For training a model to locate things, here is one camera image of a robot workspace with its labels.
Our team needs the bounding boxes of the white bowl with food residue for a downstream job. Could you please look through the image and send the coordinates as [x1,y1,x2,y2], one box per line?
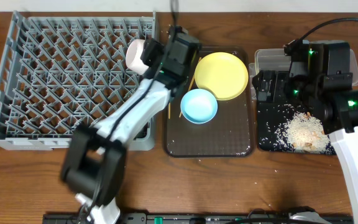
[126,39,149,75]

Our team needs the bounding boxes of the yellow plate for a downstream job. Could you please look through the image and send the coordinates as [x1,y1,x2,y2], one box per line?
[194,52,249,100]

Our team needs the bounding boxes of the long wooden chopstick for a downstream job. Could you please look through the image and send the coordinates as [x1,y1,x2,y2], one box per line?
[168,103,171,119]

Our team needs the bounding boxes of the light blue bowl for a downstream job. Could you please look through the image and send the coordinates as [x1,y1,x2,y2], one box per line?
[180,89,218,124]

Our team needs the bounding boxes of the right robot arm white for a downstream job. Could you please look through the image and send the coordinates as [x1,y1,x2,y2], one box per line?
[252,70,358,223]

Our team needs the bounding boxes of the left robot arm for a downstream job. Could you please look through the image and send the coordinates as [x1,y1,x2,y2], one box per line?
[60,26,201,223]

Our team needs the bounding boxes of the clear plastic waste bin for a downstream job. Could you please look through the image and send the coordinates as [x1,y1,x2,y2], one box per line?
[252,49,358,104]

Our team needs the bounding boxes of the black waste tray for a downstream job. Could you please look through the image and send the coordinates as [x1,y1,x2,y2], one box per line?
[255,99,337,156]

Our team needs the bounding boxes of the grey dishwasher rack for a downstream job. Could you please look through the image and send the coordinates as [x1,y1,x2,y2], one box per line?
[0,12,159,151]

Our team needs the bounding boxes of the spilled rice pile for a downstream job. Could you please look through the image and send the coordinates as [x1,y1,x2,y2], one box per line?
[265,104,332,154]

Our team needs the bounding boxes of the dark brown serving tray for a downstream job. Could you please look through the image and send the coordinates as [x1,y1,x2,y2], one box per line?
[162,46,257,158]

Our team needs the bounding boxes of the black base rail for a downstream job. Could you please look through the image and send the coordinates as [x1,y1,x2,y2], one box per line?
[42,207,354,224]

